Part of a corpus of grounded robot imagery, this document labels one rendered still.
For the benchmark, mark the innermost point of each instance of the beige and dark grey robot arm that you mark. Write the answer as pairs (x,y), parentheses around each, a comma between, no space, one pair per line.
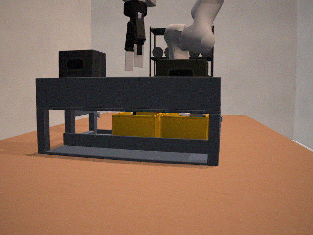
(197,37)

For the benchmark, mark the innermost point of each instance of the dark grey metal shelf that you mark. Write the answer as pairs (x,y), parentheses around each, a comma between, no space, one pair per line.
(88,95)

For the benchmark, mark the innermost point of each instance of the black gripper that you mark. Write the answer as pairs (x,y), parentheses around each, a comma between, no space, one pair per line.
(136,10)

